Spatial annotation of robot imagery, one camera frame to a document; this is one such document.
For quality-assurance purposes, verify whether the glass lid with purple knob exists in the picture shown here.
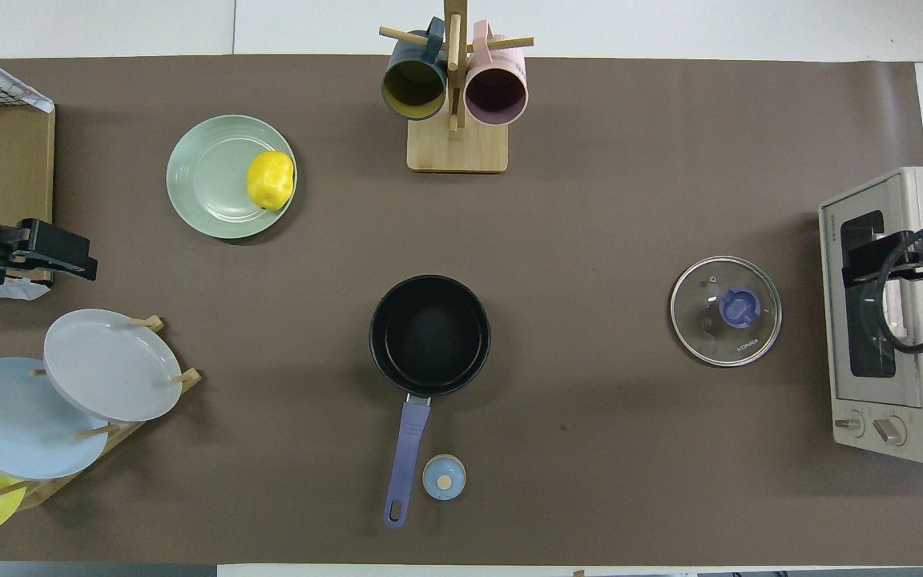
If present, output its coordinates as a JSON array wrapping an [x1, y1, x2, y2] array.
[[670, 256, 784, 368]]

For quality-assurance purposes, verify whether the yellow lemon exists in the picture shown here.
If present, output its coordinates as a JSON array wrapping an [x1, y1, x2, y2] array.
[[246, 150, 296, 212]]

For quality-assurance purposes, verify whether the grey plate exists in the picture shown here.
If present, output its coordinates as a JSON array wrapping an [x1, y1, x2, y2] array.
[[43, 309, 183, 423]]

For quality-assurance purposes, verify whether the pale green plate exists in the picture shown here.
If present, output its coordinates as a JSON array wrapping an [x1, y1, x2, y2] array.
[[166, 115, 299, 240]]

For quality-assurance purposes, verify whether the light blue plate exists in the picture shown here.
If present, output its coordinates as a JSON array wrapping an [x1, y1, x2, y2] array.
[[0, 357, 110, 481]]

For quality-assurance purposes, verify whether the wooden plate rack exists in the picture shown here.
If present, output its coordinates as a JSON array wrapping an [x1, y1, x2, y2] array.
[[0, 315, 203, 512]]

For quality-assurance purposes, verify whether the white patterned cloth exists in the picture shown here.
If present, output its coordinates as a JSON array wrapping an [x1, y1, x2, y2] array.
[[0, 38, 55, 114]]

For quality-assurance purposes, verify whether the brown table mat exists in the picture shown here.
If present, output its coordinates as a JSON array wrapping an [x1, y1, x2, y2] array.
[[0, 54, 923, 566]]

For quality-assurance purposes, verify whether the dark teal mug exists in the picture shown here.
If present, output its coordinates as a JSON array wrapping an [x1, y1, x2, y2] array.
[[381, 18, 449, 122]]

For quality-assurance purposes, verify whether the wooden mug tree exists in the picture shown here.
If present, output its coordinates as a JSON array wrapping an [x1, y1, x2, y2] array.
[[379, 0, 535, 174]]

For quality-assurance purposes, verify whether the pink mug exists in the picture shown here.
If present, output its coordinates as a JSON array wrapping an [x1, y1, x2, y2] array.
[[464, 20, 529, 127]]

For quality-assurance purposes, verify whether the small blue kitchen timer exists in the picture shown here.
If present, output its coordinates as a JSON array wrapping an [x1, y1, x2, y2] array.
[[422, 454, 467, 502]]

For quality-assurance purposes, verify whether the wood and wire shelf rack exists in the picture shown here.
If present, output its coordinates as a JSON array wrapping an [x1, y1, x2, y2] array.
[[0, 40, 56, 283]]

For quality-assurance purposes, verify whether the dark saucepan with purple handle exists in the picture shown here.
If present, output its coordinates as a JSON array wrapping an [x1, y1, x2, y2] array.
[[368, 274, 493, 530]]

